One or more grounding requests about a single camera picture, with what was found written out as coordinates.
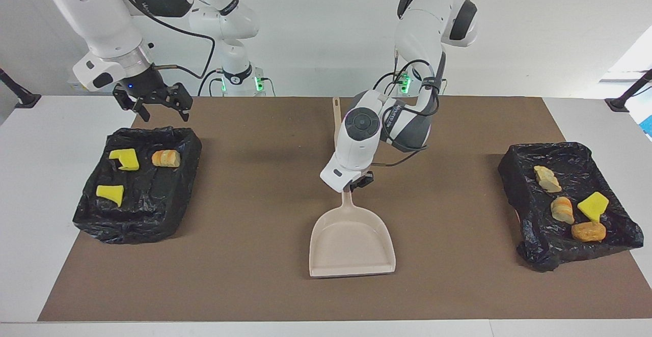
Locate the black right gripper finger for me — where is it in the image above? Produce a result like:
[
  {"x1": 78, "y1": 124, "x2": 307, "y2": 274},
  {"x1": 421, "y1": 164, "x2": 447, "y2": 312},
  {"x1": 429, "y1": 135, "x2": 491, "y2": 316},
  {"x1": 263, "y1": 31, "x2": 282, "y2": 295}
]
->
[
  {"x1": 113, "y1": 87, "x2": 151, "y2": 123},
  {"x1": 153, "y1": 82, "x2": 194, "y2": 122}
]

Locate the notched yellow sponge piece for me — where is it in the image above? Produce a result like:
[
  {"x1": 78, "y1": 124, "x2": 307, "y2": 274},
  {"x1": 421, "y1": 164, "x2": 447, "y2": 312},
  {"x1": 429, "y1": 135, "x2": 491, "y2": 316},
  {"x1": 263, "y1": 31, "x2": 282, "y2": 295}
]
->
[{"x1": 108, "y1": 148, "x2": 140, "y2": 171}]

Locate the pale striped bread roll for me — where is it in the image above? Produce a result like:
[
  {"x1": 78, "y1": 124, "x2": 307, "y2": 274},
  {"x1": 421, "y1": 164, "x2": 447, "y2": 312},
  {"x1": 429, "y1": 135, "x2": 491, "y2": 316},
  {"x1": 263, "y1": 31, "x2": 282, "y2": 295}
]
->
[{"x1": 152, "y1": 149, "x2": 181, "y2": 168}]

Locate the beige plastic dustpan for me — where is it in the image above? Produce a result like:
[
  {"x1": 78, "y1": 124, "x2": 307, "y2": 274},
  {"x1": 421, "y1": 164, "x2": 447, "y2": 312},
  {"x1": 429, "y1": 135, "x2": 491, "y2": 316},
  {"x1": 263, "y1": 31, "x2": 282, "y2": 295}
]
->
[{"x1": 309, "y1": 189, "x2": 397, "y2": 278}]

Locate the small yellow green sponge piece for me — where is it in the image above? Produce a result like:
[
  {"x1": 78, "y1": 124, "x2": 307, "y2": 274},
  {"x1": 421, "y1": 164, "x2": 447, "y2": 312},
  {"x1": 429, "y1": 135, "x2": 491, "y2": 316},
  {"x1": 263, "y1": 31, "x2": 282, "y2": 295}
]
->
[{"x1": 96, "y1": 185, "x2": 124, "y2": 208}]

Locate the pale pastry piece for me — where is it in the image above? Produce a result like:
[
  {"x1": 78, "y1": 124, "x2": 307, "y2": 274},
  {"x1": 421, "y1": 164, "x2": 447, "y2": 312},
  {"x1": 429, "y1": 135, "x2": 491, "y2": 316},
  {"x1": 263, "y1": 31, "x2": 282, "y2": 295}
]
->
[{"x1": 534, "y1": 165, "x2": 563, "y2": 193}]

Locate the orange striped croissant piece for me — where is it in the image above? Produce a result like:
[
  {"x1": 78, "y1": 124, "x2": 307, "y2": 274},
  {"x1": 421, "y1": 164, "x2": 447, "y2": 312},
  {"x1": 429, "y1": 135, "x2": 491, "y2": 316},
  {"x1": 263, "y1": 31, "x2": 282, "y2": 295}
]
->
[{"x1": 551, "y1": 196, "x2": 575, "y2": 224}]

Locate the brown bread loaf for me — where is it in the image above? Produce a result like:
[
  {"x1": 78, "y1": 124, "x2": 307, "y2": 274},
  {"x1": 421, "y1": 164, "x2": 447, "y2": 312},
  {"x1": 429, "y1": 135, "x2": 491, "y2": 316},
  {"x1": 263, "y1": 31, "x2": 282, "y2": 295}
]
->
[{"x1": 571, "y1": 221, "x2": 607, "y2": 242}]

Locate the plain yellow sponge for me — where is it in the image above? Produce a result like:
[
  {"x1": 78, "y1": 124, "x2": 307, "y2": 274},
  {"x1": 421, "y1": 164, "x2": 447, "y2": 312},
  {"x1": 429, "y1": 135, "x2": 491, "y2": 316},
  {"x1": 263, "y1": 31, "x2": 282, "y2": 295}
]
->
[{"x1": 577, "y1": 191, "x2": 609, "y2": 224}]

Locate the black bag lined trash bin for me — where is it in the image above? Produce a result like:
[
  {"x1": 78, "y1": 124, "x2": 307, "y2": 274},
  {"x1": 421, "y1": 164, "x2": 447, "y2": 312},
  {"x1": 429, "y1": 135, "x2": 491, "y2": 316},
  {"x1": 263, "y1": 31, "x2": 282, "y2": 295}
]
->
[
  {"x1": 498, "y1": 142, "x2": 644, "y2": 272},
  {"x1": 73, "y1": 126, "x2": 203, "y2": 245}
]

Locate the black clamp stand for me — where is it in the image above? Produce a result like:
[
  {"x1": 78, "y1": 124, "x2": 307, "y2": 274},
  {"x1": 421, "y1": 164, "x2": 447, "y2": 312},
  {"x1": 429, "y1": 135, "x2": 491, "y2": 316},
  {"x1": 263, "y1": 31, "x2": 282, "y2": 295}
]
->
[
  {"x1": 0, "y1": 67, "x2": 42, "y2": 109},
  {"x1": 605, "y1": 69, "x2": 652, "y2": 113}
]

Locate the brown table mat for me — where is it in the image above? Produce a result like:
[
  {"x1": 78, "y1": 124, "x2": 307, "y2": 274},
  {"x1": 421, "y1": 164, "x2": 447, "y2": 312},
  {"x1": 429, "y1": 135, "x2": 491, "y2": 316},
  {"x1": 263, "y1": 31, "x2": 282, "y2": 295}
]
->
[{"x1": 38, "y1": 96, "x2": 652, "y2": 322}]

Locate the black base power cable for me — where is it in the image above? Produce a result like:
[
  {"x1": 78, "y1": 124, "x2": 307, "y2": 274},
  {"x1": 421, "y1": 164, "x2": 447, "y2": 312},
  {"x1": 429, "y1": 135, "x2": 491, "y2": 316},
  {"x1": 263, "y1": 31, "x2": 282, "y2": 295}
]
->
[{"x1": 198, "y1": 69, "x2": 226, "y2": 97}]

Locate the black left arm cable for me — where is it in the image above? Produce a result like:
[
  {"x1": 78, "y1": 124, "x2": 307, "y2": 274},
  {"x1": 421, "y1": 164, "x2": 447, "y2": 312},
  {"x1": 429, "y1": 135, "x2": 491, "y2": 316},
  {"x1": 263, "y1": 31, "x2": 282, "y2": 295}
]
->
[{"x1": 369, "y1": 42, "x2": 441, "y2": 169}]

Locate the white wall box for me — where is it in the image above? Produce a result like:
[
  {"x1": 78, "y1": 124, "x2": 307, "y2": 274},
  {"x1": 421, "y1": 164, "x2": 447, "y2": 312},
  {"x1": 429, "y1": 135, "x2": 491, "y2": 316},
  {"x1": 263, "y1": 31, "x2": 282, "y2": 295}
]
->
[{"x1": 67, "y1": 75, "x2": 92, "y2": 93}]

